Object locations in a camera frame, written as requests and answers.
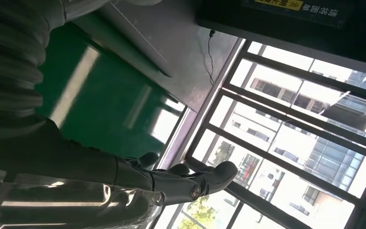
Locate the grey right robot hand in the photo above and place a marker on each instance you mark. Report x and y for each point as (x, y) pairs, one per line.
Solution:
(60, 177)

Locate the green conveyor belt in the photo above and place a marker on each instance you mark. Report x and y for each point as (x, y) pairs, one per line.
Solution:
(107, 110)

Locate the black scanner pad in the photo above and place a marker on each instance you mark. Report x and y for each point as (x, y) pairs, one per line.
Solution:
(151, 28)

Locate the black scanner column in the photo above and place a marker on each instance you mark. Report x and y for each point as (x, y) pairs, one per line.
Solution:
(296, 34)

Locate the column label with yellow sticker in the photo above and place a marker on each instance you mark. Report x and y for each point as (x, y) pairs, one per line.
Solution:
(281, 3)

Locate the aluminium conveyor frame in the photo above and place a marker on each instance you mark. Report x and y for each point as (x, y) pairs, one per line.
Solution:
(176, 139)

